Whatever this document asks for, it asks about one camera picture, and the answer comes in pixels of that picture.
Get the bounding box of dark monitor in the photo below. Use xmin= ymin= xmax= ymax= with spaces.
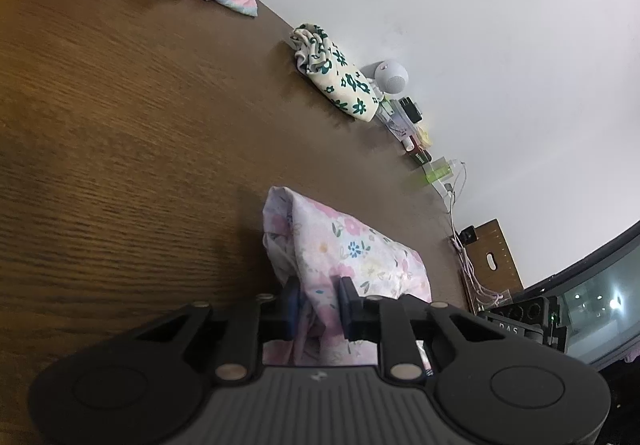
xmin=510 ymin=220 xmax=640 ymax=371

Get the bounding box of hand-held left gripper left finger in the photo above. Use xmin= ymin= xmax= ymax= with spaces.
xmin=134 ymin=276 xmax=303 ymax=384

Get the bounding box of pink floral dress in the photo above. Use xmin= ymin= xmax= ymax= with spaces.
xmin=262 ymin=186 xmax=434 ymax=368

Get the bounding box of grey tin box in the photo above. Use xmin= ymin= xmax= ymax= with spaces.
xmin=380 ymin=98 xmax=417 ymax=142

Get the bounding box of folded cream floral cloth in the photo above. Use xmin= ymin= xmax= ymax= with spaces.
xmin=291 ymin=23 xmax=382 ymax=122

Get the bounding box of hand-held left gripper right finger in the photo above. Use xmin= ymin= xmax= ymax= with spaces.
xmin=337 ymin=276 xmax=506 ymax=384

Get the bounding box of green liquid bottle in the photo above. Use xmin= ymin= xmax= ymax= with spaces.
xmin=426 ymin=156 xmax=457 ymax=184

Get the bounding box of black charger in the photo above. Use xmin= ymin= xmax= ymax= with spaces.
xmin=400 ymin=97 xmax=424 ymax=122

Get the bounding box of white robot speaker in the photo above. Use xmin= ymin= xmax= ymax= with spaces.
xmin=361 ymin=58 xmax=409 ymax=98

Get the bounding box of white power strip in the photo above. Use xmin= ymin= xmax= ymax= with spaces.
xmin=431 ymin=179 xmax=458 ymax=212

